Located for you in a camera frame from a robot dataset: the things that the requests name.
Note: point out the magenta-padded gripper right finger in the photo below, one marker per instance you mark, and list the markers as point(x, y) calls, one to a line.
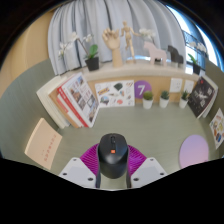
point(150, 171)

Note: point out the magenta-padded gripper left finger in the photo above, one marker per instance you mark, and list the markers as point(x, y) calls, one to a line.
point(76, 171)

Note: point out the black computer mouse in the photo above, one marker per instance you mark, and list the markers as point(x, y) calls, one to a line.
point(112, 160)

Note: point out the round purple mouse pad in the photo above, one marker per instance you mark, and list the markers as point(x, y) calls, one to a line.
point(194, 151)

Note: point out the beige book with red print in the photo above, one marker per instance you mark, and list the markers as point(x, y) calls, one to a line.
point(43, 143)

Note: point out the white book with red spine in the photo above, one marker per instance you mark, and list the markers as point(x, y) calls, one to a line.
point(65, 108)

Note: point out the small potted succulent white pot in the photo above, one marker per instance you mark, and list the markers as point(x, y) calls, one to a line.
point(183, 103)
point(147, 104)
point(164, 102)

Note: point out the brown kraft book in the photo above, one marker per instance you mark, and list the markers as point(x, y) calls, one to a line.
point(56, 101)

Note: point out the colourful food sticker sheet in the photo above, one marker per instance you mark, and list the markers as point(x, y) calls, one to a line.
point(218, 130)

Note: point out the round purple number sticker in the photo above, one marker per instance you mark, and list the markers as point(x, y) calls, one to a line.
point(142, 88)

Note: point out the white sticker sheet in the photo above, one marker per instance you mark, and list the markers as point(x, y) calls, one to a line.
point(115, 94)

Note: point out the black book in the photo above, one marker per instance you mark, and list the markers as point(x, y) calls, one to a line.
point(200, 96)

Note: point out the white orchid in black pot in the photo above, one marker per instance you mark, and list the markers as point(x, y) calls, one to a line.
point(196, 68)
point(92, 63)
point(146, 33)

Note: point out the pink wooden horse figure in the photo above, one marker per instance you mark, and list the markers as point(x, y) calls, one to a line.
point(155, 52)

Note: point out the dark wooden horse figure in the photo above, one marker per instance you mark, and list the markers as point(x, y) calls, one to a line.
point(175, 55)

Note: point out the wooden mannequin figure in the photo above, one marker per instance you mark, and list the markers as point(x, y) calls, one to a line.
point(129, 40)

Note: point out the wooden hand model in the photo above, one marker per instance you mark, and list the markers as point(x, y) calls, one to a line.
point(113, 43)

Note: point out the grey curtain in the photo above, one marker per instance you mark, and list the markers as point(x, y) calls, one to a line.
point(90, 20)

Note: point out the white wall socket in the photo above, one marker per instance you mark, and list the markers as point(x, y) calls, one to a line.
point(188, 86)
point(176, 85)

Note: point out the window with dark frame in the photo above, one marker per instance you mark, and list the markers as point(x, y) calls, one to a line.
point(193, 30)

